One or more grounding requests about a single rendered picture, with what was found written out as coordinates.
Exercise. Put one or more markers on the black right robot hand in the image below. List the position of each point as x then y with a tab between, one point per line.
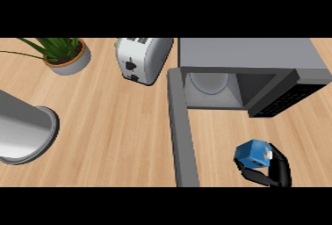
280	172

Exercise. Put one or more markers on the blue milk carton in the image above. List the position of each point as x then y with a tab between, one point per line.
250	153

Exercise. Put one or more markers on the grey microwave door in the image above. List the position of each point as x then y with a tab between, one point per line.
181	129

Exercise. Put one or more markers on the grey microwave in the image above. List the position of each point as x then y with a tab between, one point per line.
258	76

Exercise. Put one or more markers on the white toaster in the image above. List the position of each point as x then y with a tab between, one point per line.
141	60

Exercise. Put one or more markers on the grey metal pot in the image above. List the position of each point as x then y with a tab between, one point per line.
23	130

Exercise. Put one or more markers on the potted green plant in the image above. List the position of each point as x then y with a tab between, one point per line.
65	54

